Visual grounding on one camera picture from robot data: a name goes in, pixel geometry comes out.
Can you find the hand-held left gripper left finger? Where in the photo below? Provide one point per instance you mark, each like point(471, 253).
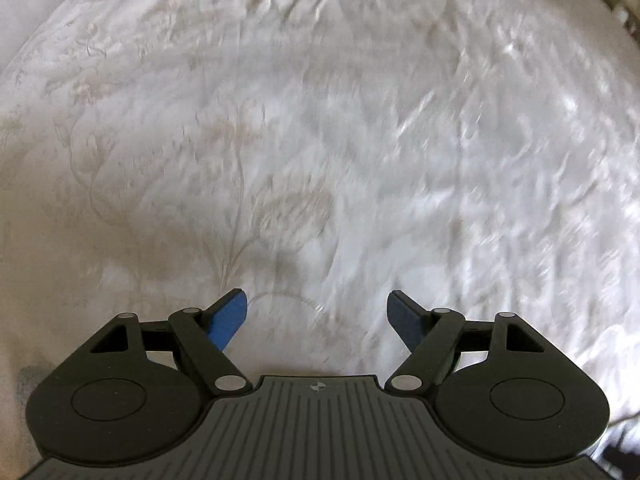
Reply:
point(227, 317)

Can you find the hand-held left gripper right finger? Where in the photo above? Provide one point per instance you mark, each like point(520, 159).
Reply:
point(407, 317)

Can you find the white embroidered bedspread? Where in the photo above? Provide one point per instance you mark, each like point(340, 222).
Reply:
point(320, 135)

